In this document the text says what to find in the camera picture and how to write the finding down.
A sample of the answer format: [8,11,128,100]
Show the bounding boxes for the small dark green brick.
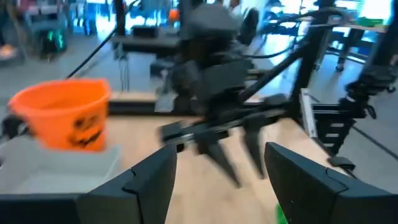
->
[274,202,289,224]

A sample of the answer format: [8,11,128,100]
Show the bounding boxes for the computer tower green lights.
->
[40,27,68,60]

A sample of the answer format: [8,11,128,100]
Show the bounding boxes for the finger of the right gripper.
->
[195,133,242,189]
[244,121,267,180]

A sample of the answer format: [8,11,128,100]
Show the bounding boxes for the dark grey desk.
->
[110,26,184,57]

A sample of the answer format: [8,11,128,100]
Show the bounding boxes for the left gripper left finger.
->
[76,143,178,224]

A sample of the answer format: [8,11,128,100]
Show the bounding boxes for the orange pumpkin face bucket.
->
[7,77,112,153]

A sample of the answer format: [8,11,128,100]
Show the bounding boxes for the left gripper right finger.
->
[263,141,398,224]

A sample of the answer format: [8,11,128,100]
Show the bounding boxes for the black box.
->
[132,24,159,38]

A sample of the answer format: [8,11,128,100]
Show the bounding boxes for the wooden top desk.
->
[306,18,393,73]

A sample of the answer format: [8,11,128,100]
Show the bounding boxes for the light grey plastic bin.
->
[0,136,123,195]

